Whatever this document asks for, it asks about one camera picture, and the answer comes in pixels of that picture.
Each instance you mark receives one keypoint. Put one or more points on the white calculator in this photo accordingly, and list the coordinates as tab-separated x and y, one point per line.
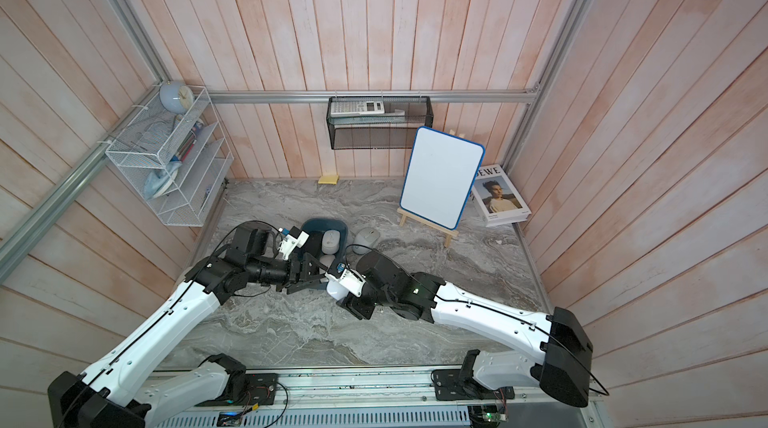
356	108

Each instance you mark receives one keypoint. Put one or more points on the magazine with portrait cover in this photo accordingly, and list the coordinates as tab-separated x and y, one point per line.
497	199

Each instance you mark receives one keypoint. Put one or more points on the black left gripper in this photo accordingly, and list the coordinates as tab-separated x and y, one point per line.
305	278

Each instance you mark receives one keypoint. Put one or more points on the white wire mesh shelf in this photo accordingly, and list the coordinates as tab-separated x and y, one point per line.
154	136

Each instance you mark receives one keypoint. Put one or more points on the white beige round mouse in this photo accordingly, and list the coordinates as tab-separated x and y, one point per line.
366	239

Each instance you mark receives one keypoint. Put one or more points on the white slim mouse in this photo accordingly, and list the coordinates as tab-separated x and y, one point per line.
336	290

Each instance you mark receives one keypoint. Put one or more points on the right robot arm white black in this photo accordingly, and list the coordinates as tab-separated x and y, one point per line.
549	350

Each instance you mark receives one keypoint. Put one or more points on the teal plastic storage box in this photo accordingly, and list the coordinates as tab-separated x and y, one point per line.
315	228

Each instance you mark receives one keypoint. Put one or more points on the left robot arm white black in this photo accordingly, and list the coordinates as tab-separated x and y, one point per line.
111	392

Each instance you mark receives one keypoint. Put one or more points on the black mesh wall basket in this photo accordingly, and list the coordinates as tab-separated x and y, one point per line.
394	130

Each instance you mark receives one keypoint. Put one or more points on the blue framed whiteboard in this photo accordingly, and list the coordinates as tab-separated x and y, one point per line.
439	176

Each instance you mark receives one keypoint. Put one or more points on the white ribbed Lecoo mouse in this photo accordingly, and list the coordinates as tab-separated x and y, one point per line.
330	242

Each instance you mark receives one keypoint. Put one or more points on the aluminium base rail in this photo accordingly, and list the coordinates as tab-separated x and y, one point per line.
362	386

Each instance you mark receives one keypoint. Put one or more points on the white iron on shelf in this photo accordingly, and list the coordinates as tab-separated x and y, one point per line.
160	180

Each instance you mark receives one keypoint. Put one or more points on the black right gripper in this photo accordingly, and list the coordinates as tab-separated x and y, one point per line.
355	305

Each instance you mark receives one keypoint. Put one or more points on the wooden easel stand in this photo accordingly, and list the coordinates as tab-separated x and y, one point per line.
449	234

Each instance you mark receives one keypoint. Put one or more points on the yellow sticky note pad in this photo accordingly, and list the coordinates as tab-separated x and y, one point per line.
329	179

